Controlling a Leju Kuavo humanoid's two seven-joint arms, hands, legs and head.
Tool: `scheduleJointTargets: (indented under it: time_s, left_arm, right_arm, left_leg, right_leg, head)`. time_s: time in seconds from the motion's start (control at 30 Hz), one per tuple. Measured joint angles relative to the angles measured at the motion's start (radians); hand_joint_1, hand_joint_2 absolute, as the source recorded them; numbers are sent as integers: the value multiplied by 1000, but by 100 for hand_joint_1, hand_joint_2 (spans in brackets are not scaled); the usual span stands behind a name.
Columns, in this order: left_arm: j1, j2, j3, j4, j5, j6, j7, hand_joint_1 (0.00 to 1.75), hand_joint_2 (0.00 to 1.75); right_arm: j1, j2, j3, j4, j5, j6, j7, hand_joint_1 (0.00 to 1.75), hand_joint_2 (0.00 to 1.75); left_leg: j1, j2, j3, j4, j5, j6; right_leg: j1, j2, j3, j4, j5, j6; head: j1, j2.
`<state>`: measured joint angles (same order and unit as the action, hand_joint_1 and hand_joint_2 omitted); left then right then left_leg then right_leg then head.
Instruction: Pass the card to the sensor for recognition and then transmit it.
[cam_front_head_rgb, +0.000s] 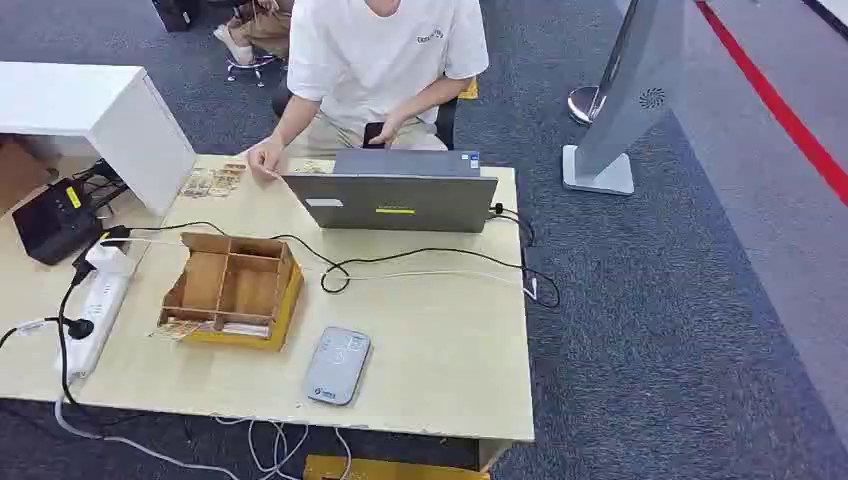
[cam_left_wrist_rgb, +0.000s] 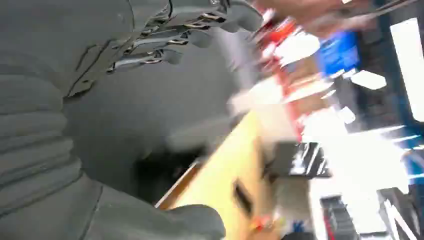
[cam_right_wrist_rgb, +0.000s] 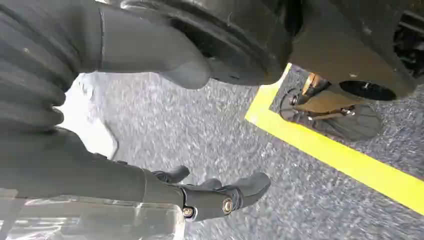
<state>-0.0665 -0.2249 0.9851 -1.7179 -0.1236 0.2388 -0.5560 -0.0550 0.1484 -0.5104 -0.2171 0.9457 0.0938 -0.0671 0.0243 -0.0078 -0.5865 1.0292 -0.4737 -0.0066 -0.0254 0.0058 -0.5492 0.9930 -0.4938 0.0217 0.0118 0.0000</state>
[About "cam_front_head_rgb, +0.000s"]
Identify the red floor tape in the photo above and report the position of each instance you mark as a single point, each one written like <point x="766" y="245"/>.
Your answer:
<point x="782" y="112"/>

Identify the person's right hand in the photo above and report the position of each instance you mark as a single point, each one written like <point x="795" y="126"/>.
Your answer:
<point x="266" y="159"/>

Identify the black bag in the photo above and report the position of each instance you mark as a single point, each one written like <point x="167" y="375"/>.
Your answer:
<point x="173" y="13"/>

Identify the wooden card box yellow base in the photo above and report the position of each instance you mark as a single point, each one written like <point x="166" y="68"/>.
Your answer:
<point x="252" y="291"/>

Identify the seated person in background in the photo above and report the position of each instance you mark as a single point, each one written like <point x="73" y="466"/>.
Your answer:
<point x="265" y="30"/>

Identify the flat grey card reader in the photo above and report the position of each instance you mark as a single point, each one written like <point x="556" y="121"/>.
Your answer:
<point x="338" y="366"/>

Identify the chrome stool base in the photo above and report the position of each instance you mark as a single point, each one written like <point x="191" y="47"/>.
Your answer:
<point x="255" y="63"/>

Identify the grey kiosk stand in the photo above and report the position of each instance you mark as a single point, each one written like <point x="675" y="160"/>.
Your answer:
<point x="629" y="79"/>

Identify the person in white shirt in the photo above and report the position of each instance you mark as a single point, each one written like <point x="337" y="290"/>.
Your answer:
<point x="378" y="60"/>

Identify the brown cardboard box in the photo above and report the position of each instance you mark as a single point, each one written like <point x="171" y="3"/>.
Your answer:
<point x="20" y="173"/>

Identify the white charger adapter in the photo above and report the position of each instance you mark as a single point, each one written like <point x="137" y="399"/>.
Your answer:
<point x="109" y="258"/>

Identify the yellow floor tape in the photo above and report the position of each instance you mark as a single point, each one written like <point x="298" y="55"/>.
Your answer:
<point x="397" y="469"/>

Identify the black phone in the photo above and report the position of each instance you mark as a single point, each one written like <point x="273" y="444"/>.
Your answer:
<point x="372" y="134"/>

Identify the small yellow pad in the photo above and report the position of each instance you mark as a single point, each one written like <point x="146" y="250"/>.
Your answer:
<point x="470" y="90"/>

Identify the chrome stanchion base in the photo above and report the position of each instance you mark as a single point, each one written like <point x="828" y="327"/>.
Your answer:
<point x="583" y="103"/>

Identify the person's left hand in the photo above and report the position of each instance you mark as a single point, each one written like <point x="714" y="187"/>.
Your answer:
<point x="391" y="127"/>

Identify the white power strip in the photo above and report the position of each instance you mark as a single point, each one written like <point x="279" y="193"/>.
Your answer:
<point x="99" y="311"/>

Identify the grey laptop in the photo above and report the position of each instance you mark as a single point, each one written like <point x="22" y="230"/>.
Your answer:
<point x="397" y="199"/>

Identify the white side desk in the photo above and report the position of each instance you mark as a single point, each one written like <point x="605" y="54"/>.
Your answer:
<point x="66" y="93"/>

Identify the stack of printed cards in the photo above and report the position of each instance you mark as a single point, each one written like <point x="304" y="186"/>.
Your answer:
<point x="175" y="329"/>

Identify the black device with yellow label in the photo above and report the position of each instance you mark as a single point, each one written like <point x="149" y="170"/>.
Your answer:
<point x="53" y="225"/>

